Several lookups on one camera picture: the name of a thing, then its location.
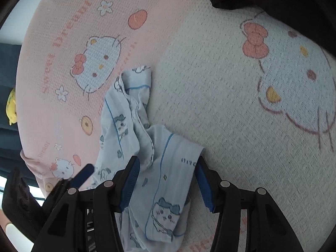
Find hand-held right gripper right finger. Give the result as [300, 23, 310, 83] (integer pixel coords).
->
[195, 156, 305, 252]

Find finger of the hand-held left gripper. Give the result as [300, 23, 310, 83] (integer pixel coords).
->
[43, 163, 95, 208]

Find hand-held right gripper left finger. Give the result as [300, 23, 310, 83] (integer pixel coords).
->
[31, 155, 141, 252]

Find light blue cartoon pajama pants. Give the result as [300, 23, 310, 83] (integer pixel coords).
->
[87, 65, 205, 251]

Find dark blue curtain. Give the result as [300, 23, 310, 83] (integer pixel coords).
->
[0, 42, 40, 197]

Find yellow plush toy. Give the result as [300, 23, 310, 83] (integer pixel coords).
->
[6, 89, 17, 126]

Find pink cream cat printed blanket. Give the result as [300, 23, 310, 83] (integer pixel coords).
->
[16, 0, 336, 252]

